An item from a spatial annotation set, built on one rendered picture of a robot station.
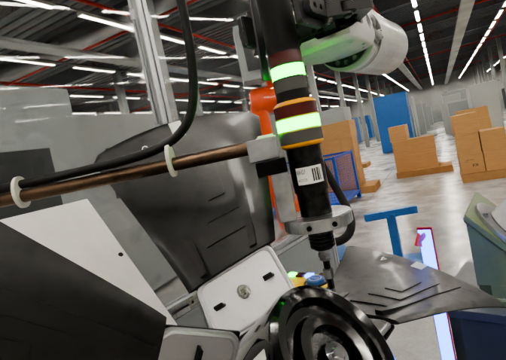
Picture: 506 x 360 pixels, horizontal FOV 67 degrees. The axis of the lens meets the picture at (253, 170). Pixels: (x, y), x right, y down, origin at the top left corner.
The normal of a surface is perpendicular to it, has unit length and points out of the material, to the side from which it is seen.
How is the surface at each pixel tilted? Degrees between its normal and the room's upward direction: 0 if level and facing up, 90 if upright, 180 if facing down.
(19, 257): 76
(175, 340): 93
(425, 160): 90
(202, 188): 50
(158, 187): 54
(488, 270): 90
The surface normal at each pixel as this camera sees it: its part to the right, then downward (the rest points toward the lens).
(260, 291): -0.30, -0.50
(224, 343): 0.43, 0.02
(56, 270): 0.43, -0.30
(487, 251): -0.57, 0.16
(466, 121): -0.38, 0.13
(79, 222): 0.46, -0.73
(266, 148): -0.05, 0.07
